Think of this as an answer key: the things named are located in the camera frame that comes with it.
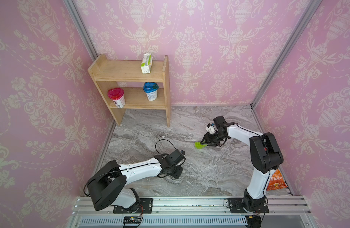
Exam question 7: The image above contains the green lego brick base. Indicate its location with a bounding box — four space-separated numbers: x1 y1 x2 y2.
195 142 208 149

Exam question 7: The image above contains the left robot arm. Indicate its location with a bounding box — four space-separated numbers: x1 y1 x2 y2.
85 149 186 212

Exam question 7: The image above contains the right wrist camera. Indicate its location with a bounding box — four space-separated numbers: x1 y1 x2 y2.
206 123 217 135

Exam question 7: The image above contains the aluminium corner profile left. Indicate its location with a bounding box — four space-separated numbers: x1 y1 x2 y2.
63 0 98 61

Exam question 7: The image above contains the aluminium corner profile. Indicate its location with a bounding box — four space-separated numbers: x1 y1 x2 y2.
250 0 322 110
63 0 98 61

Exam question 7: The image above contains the aluminium corner profile right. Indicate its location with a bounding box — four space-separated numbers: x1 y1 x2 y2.
250 0 322 110

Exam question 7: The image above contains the wooden shelf unit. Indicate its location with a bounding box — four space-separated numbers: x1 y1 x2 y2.
87 54 171 127

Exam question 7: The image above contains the white green carton box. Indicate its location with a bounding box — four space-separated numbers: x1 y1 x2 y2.
141 53 153 74

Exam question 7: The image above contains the blue lid cup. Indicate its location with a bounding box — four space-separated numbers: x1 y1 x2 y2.
143 82 159 101

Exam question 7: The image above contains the pink lid cup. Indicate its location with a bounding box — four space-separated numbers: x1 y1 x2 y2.
107 87 126 108

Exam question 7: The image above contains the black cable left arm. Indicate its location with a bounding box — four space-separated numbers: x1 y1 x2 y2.
154 139 178 156

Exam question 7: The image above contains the orange snack bag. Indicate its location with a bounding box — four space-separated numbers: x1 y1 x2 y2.
267 170 288 191

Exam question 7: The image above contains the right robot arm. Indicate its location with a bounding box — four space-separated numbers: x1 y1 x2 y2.
195 116 284 215

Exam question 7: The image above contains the small circuit board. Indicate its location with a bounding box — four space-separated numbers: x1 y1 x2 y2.
123 216 142 224

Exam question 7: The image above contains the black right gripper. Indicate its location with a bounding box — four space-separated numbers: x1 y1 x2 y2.
200 131 226 146

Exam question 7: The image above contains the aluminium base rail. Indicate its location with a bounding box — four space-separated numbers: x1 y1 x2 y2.
67 195 318 228

